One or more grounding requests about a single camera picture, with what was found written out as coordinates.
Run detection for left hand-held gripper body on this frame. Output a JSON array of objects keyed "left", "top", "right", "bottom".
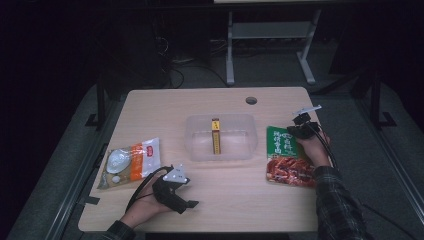
[{"left": 152, "top": 163, "right": 192, "bottom": 215}]

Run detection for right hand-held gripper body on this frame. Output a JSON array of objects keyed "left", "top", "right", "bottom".
[{"left": 292, "top": 104, "right": 323, "bottom": 140}]

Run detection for green red seasoning packet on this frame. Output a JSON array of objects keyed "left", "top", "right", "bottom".
[{"left": 265, "top": 125, "right": 318, "bottom": 188}]

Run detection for orange white food packet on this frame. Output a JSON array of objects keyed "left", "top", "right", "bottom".
[{"left": 97, "top": 137, "right": 162, "bottom": 190}]

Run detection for small pink yellow box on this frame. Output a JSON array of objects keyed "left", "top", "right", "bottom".
[{"left": 211, "top": 117, "right": 222, "bottom": 156}]

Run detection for clear plastic container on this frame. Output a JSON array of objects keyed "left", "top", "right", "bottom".
[{"left": 184, "top": 113, "right": 258, "bottom": 163}]

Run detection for person's right hand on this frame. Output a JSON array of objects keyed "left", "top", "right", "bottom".
[{"left": 296, "top": 132, "right": 333, "bottom": 168}]

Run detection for person's left hand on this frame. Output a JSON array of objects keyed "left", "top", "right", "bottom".
[{"left": 119, "top": 182, "right": 173, "bottom": 230}]

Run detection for black metal stand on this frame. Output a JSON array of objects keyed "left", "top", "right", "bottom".
[
  {"left": 361, "top": 70, "right": 398, "bottom": 131},
  {"left": 84, "top": 75, "right": 108, "bottom": 131}
]

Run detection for black tape strip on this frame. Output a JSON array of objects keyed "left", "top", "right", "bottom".
[{"left": 79, "top": 195, "right": 101, "bottom": 206}]

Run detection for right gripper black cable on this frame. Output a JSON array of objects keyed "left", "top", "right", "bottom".
[{"left": 308, "top": 122, "right": 338, "bottom": 168}]

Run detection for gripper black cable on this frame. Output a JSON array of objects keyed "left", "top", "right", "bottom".
[
  {"left": 125, "top": 165, "right": 173, "bottom": 214},
  {"left": 308, "top": 122, "right": 338, "bottom": 168}
]

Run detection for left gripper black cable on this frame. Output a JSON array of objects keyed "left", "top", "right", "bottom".
[{"left": 125, "top": 165, "right": 173, "bottom": 214}]

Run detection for grey metal desk frame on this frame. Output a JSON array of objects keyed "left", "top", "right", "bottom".
[{"left": 225, "top": 9, "right": 323, "bottom": 86}]

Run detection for black floor cables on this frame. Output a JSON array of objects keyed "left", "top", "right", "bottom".
[{"left": 154, "top": 33, "right": 231, "bottom": 90}]

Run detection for thin black floor cable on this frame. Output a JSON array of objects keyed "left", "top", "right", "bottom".
[{"left": 363, "top": 202, "right": 419, "bottom": 240}]

